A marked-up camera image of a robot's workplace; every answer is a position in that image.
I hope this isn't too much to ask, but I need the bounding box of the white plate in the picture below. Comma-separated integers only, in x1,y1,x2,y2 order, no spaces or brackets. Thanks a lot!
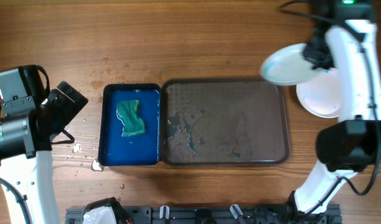
296,68,342,118
260,43,324,86

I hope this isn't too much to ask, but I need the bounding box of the green yellow sponge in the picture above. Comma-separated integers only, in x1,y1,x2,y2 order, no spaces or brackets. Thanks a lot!
116,100,146,137

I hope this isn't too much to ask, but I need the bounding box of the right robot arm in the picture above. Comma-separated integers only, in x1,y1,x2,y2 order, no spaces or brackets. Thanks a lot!
289,1,381,218

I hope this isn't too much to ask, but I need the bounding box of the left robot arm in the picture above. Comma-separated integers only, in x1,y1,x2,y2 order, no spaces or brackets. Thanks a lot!
0,65,88,223

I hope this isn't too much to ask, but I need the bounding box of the blue water tray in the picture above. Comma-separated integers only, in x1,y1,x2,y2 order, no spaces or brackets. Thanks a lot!
98,83,161,166

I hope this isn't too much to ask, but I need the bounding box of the dark brown serving tray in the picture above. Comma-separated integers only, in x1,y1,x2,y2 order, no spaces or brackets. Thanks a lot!
160,77,290,166

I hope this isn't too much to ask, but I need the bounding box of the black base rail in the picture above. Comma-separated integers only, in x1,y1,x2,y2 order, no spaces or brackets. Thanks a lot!
65,203,343,224

